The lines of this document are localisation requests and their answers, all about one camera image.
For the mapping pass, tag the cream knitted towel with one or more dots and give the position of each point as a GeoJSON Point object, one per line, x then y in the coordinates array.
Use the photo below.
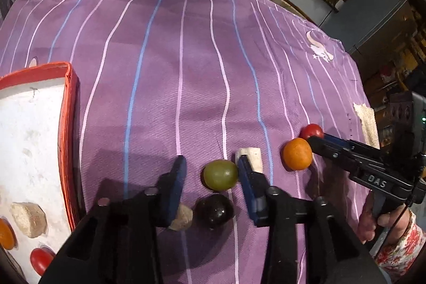
{"type": "Point", "coordinates": [367, 124]}

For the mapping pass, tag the grey cabinet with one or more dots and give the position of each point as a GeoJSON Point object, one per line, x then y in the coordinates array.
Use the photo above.
{"type": "Point", "coordinates": [369, 17]}

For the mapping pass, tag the person's right hand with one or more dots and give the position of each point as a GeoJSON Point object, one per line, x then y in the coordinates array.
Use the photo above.
{"type": "Point", "coordinates": [367, 220]}

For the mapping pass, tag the bread chunk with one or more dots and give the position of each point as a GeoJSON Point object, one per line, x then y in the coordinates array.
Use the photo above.
{"type": "Point", "coordinates": [28, 219]}

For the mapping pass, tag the red tomato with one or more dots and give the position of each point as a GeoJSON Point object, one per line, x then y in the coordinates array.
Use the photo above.
{"type": "Point", "coordinates": [41, 259]}
{"type": "Point", "coordinates": [311, 131]}

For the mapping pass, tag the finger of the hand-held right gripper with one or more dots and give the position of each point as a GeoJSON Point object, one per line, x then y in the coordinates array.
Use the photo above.
{"type": "Point", "coordinates": [326, 149]}
{"type": "Point", "coordinates": [342, 141]}

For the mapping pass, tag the person's right forearm floral sleeve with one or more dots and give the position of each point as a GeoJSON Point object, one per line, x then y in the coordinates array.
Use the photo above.
{"type": "Point", "coordinates": [402, 250]}

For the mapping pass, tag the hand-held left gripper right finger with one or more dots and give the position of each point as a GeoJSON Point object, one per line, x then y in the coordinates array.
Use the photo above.
{"type": "Point", "coordinates": [249, 191]}

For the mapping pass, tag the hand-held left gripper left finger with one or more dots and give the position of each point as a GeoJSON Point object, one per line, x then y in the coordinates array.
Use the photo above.
{"type": "Point", "coordinates": [176, 184]}

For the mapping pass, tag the orange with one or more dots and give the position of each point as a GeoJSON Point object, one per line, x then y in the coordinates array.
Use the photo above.
{"type": "Point", "coordinates": [5, 234]}
{"type": "Point", "coordinates": [297, 153]}

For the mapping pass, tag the purple striped tablecloth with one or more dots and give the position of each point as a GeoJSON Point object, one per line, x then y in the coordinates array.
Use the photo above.
{"type": "Point", "coordinates": [166, 71]}

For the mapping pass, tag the green grape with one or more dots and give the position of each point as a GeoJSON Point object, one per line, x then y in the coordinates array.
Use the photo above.
{"type": "Point", "coordinates": [220, 175]}

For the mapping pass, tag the red rimmed white tray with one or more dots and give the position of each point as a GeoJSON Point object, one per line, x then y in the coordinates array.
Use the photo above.
{"type": "Point", "coordinates": [30, 144]}

